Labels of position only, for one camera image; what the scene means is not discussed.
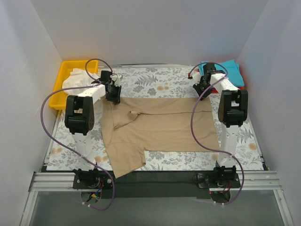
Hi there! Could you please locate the folded turquoise t shirt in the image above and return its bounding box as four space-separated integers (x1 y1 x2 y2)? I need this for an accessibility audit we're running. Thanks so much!
198 59 245 88

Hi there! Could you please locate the beige t shirt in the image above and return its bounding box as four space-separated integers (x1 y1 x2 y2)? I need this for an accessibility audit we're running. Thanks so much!
100 97 220 178

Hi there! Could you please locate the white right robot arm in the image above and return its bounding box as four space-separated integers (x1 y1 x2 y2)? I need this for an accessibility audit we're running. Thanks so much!
188 62 248 192

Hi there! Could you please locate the yellow plastic bin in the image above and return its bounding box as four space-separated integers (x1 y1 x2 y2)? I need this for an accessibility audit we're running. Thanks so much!
48 59 99 111

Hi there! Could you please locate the aluminium frame rail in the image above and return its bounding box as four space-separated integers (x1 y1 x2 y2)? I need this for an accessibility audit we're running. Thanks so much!
21 171 294 226

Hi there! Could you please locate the folded magenta t shirt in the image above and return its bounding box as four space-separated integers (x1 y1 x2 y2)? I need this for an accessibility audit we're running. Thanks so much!
212 87 245 94

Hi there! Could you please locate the white crumpled t shirt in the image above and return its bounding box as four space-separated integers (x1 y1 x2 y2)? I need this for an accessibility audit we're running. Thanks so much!
62 68 98 89

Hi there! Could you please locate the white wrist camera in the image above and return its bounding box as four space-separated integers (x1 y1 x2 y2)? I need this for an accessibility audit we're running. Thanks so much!
111 73 122 87
188 72 202 85

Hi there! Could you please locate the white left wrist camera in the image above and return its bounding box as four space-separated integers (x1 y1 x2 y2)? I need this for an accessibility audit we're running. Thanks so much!
111 73 122 87

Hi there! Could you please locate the floral patterned table mat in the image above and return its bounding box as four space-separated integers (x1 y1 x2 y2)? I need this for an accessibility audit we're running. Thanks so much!
45 66 267 171

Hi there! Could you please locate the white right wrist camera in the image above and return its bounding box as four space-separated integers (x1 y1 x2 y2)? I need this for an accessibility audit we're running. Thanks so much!
188 72 202 85

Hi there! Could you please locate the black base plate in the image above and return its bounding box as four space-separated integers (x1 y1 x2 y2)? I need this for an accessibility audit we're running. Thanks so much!
72 170 238 199

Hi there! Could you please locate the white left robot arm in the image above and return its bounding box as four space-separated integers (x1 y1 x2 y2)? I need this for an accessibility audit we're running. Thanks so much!
64 71 121 188

